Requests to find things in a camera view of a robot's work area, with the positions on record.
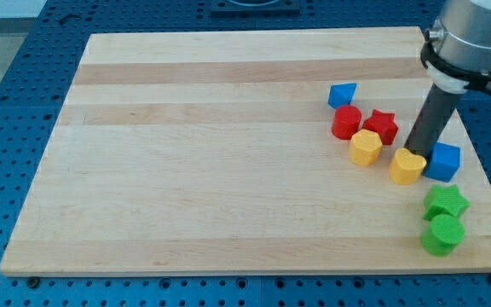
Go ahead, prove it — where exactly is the red cylinder block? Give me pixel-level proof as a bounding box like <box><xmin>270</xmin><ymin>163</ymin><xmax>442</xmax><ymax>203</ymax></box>
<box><xmin>332</xmin><ymin>105</ymin><xmax>362</xmax><ymax>140</ymax></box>

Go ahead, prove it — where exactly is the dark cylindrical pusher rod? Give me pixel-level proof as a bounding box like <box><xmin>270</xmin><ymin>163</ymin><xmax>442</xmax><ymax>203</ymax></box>
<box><xmin>404</xmin><ymin>84</ymin><xmax>463</xmax><ymax>160</ymax></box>

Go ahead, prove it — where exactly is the red star block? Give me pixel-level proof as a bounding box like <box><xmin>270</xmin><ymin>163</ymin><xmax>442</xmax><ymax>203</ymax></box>
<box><xmin>362</xmin><ymin>109</ymin><xmax>399</xmax><ymax>146</ymax></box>

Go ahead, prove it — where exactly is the blue triangular prism block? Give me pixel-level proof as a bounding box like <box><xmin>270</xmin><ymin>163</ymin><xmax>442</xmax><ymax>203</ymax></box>
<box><xmin>327</xmin><ymin>83</ymin><xmax>357</xmax><ymax>109</ymax></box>

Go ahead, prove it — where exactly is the yellow heart block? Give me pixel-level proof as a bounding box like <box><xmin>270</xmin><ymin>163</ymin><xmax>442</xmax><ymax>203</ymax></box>
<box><xmin>389</xmin><ymin>148</ymin><xmax>427</xmax><ymax>185</ymax></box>

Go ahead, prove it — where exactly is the green star block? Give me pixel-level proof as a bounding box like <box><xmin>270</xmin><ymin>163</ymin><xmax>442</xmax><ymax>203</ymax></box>
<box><xmin>423</xmin><ymin>185</ymin><xmax>471</xmax><ymax>221</ymax></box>

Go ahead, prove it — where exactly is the light wooden board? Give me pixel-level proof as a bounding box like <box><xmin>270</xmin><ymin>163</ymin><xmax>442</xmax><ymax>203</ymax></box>
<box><xmin>0</xmin><ymin>27</ymin><xmax>491</xmax><ymax>277</ymax></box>

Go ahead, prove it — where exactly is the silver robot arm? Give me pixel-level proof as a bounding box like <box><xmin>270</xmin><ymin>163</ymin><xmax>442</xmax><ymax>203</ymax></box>
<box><xmin>420</xmin><ymin>0</ymin><xmax>491</xmax><ymax>95</ymax></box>

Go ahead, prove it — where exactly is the green cylinder block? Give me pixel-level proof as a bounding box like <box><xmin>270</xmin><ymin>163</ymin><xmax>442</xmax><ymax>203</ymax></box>
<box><xmin>421</xmin><ymin>214</ymin><xmax>465</xmax><ymax>257</ymax></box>

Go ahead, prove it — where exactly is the blue cube block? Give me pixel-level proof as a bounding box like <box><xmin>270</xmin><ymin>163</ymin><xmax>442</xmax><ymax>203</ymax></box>
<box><xmin>423</xmin><ymin>142</ymin><xmax>461</xmax><ymax>182</ymax></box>

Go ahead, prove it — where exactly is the yellow hexagon block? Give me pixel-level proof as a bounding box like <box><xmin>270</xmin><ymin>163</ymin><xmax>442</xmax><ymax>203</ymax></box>
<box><xmin>348</xmin><ymin>130</ymin><xmax>383</xmax><ymax>166</ymax></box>

